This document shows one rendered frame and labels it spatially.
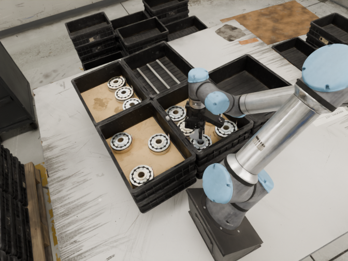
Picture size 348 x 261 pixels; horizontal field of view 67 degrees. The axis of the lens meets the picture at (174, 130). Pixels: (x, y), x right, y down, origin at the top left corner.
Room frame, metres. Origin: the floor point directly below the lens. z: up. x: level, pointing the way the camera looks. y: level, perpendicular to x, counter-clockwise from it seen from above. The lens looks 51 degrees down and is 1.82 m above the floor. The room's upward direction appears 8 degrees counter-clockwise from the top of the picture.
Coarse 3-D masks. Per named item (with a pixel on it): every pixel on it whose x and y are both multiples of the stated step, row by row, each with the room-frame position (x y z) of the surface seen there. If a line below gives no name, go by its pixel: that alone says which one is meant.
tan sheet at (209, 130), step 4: (184, 100) 0.98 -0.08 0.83; (188, 100) 0.98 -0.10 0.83; (180, 104) 0.96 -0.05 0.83; (184, 104) 0.95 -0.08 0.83; (224, 116) 0.83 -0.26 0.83; (208, 128) 0.77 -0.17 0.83; (212, 128) 0.77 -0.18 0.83; (208, 132) 0.75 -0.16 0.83; (212, 132) 0.75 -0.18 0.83; (212, 136) 0.72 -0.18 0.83; (212, 140) 0.70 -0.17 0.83; (216, 140) 0.69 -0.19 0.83
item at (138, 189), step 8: (144, 104) 0.90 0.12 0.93; (152, 104) 0.89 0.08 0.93; (128, 112) 0.86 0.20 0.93; (160, 112) 0.84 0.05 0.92; (112, 120) 0.82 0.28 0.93; (168, 120) 0.77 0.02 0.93; (96, 128) 0.79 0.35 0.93; (184, 144) 0.63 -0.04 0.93; (112, 152) 0.64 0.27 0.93; (192, 152) 0.58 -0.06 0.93; (184, 160) 0.55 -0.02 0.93; (192, 160) 0.55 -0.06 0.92; (120, 168) 0.56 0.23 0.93; (176, 168) 0.52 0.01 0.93; (160, 176) 0.50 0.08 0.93; (128, 184) 0.48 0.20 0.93; (152, 184) 0.48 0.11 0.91; (136, 192) 0.45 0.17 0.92
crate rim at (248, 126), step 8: (176, 88) 0.98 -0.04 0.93; (160, 96) 0.93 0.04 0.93; (248, 120) 0.71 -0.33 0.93; (176, 128) 0.72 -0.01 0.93; (240, 128) 0.67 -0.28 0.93; (248, 128) 0.67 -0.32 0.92; (184, 136) 0.67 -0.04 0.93; (232, 136) 0.63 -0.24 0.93; (192, 144) 0.62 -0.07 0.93; (216, 144) 0.60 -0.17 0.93; (200, 152) 0.58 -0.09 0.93; (208, 152) 0.58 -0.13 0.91
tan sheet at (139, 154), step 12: (144, 120) 0.88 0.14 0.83; (132, 132) 0.82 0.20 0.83; (144, 132) 0.81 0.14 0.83; (156, 132) 0.80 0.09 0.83; (108, 144) 0.76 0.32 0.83; (144, 144) 0.73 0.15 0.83; (120, 156) 0.68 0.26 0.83; (132, 156) 0.67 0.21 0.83; (144, 156) 0.66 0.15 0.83; (156, 156) 0.66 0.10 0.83; (168, 156) 0.65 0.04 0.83; (180, 156) 0.64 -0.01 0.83; (132, 168) 0.61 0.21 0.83; (156, 168) 0.59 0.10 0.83; (168, 168) 0.58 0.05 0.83
